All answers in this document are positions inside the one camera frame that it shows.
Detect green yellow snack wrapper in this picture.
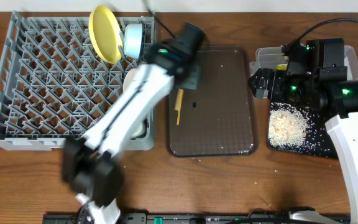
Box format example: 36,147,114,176
276,64,287,70

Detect wooden chopstick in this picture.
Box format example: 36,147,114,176
174,89,184,126

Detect pink-white bowl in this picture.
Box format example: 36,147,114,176
122,68,137,92

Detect light blue bowl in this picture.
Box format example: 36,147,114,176
124,24,143,60

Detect small white cup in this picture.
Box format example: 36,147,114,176
132,122,147,139

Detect yellow plate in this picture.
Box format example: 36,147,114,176
88,5,123,64

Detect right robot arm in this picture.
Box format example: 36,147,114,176
249,38,358,223

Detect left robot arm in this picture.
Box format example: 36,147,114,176
62,63,201,223

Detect pile of rice waste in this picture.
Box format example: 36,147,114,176
268,110,308,147

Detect black waste tray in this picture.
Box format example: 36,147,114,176
267,102,337,159

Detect clear plastic bin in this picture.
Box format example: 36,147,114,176
249,45,358,80

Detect dark brown serving tray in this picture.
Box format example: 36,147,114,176
166,46,259,157

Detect grey plastic dish rack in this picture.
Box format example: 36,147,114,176
0,12,145,151

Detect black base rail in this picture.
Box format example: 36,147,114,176
42,212,352,224

